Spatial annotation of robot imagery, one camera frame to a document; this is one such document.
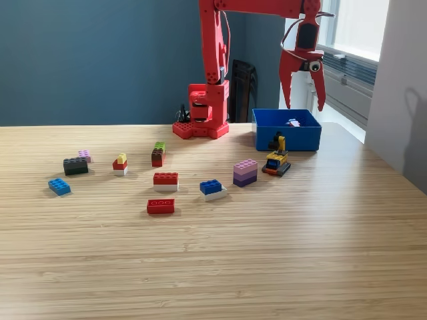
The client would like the pink and purple brick stack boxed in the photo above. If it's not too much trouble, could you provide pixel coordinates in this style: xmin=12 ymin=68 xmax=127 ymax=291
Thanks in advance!
xmin=232 ymin=159 xmax=259 ymax=188

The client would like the black chair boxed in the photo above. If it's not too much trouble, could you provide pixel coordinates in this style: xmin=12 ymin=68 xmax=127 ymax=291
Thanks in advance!
xmin=229 ymin=59 xmax=260 ymax=123

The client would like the black table clamp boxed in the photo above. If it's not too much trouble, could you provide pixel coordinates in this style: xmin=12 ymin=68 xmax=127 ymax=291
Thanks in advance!
xmin=175 ymin=103 xmax=191 ymax=123

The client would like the light blue brick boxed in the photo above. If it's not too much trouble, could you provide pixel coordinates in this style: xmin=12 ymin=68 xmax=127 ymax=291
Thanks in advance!
xmin=47 ymin=178 xmax=71 ymax=197

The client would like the yellow toy digger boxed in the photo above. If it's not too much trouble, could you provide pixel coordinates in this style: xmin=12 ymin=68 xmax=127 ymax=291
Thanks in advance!
xmin=261 ymin=130 xmax=292 ymax=177

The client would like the green brown red brick stack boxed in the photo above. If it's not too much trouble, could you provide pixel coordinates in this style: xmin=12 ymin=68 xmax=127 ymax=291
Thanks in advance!
xmin=151 ymin=141 xmax=167 ymax=168

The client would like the black brick stack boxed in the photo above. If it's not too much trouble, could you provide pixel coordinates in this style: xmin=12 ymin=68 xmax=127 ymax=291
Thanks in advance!
xmin=63 ymin=156 xmax=89 ymax=177

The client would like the wide red on white bricks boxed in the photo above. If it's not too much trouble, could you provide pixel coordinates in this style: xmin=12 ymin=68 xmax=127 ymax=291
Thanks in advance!
xmin=153 ymin=172 xmax=179 ymax=192

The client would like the red brick with circles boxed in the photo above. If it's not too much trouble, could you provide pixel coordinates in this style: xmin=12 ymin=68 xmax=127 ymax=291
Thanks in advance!
xmin=146 ymin=198 xmax=175 ymax=215

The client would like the grey window vent unit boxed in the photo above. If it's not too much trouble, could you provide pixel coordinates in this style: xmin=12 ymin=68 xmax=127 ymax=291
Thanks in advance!
xmin=310 ymin=45 xmax=380 ymax=129

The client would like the yellow red white brick stack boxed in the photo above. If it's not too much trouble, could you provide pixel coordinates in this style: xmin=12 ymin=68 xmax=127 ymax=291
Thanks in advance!
xmin=112 ymin=153 xmax=129 ymax=177

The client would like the blue on white brick stack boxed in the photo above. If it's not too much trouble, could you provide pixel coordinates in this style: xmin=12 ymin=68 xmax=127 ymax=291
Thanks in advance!
xmin=199 ymin=179 xmax=228 ymax=202

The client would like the blue plastic bin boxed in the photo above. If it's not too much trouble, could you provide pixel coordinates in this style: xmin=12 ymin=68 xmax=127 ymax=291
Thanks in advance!
xmin=252 ymin=108 xmax=323 ymax=153

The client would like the white framed window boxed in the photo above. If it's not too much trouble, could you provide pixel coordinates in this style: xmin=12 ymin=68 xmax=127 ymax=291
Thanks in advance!
xmin=313 ymin=0 xmax=391 ymax=63

